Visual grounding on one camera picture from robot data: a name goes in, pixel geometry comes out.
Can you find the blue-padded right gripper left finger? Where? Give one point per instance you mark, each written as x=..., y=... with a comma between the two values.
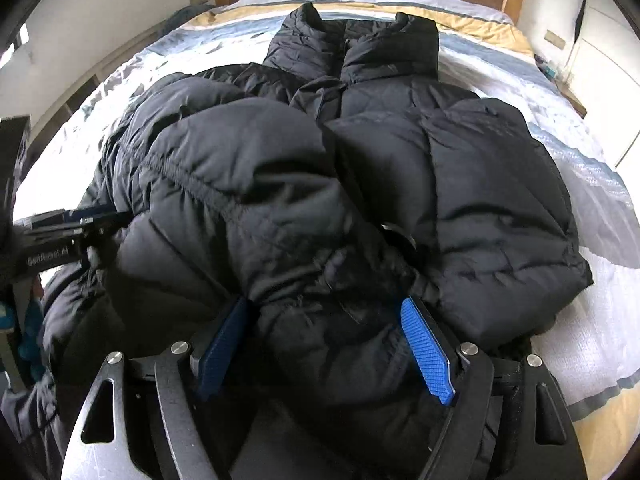
x=138, y=419

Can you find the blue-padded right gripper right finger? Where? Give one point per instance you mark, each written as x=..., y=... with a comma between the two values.
x=504, y=419

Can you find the black puffer jacket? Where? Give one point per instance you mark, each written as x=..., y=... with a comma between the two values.
x=324, y=185

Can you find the blue-gloved left hand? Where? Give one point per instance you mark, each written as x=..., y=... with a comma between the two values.
x=21, y=322

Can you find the striped bed duvet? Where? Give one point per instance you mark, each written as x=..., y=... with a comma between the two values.
x=592, y=346

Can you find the wooden nightstand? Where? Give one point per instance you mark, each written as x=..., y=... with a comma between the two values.
x=554, y=76

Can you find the white wardrobe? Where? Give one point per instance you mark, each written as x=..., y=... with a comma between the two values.
x=604, y=75

